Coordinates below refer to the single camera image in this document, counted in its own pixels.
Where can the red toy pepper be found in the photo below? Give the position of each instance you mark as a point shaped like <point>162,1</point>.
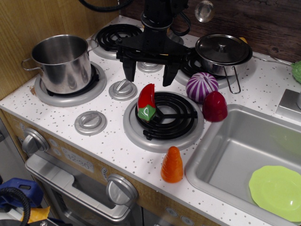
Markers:
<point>146,107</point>

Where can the black front right burner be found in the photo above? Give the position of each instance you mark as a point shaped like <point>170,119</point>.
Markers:
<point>178,121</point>

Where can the dark red toy fruit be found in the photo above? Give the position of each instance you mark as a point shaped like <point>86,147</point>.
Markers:
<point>215,107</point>

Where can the silver oven dial right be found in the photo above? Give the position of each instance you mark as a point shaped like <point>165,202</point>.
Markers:
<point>120,191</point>

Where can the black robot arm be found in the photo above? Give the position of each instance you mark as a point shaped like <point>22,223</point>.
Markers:
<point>158,15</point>

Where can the black burner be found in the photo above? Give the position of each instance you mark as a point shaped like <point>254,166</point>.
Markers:
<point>178,121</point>
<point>106,38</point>
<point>190,68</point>
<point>94,89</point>

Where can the blue object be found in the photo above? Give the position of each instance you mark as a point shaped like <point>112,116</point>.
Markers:
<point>29,188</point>

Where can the grey toy faucet base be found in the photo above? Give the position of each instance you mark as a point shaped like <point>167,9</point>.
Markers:
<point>290,105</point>

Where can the purple striped toy onion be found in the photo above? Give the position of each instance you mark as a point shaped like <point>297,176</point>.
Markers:
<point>200,85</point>

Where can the silver stove knob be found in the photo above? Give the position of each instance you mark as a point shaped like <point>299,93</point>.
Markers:
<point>149,67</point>
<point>90,123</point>
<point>123,90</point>

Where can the yellow toy behind pan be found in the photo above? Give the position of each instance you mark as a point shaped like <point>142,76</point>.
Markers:
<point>244,40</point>

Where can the grey toy sink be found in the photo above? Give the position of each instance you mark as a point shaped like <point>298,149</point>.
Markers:
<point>232,149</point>

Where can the silver oven dial left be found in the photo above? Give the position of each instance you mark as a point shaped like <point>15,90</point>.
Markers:
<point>34,142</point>

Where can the silver oven door handle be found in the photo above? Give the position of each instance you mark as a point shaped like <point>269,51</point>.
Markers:
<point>82,204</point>

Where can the clear round wall knob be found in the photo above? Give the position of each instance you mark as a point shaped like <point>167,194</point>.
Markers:
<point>204,11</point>

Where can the green toy vegetable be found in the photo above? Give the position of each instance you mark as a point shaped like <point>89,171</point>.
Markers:
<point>296,71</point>

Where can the black back left burner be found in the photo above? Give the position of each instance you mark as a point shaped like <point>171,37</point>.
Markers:
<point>106,38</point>

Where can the silver stove knob back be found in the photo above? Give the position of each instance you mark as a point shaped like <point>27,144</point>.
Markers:
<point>149,67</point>

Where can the black back right burner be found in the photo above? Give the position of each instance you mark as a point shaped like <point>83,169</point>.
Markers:
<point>190,68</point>

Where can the orange toy carrot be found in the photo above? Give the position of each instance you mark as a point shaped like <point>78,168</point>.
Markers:
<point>172,167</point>

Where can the silver stove knob centre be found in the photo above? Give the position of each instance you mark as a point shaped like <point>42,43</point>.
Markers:
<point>123,90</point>

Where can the black front left burner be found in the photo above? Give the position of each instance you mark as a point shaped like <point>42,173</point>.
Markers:
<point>94,89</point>

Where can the silver stove knob front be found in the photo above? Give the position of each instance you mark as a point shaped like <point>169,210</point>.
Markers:
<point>90,123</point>

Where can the steel pan with lid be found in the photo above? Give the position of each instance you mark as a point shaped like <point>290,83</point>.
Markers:
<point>224,55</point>

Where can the tall steel pot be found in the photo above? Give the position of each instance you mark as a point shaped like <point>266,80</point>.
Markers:
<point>63,62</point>

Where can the silver oven dial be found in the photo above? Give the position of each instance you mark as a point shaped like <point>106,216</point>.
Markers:
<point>120,191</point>
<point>34,142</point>

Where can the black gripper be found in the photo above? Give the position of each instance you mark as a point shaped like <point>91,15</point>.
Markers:
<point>151,47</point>

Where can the green plastic plate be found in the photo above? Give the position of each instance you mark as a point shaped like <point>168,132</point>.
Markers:
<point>277,189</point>

